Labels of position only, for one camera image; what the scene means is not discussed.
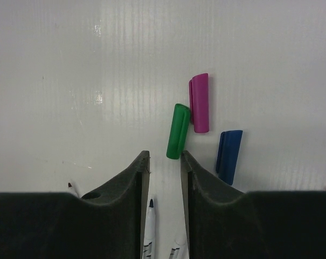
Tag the green pen cap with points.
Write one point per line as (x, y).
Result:
(178, 131)

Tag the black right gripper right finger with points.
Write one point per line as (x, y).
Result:
(223, 222)

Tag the purple pen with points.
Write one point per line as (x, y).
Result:
(72, 189)

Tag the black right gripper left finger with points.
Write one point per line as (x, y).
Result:
(107, 222)

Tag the blue pen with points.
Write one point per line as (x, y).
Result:
(149, 232)

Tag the blue pen cap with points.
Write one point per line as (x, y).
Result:
(228, 151)

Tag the purple pen cap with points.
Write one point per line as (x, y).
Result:
(199, 102)

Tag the red pen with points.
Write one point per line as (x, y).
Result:
(178, 249)

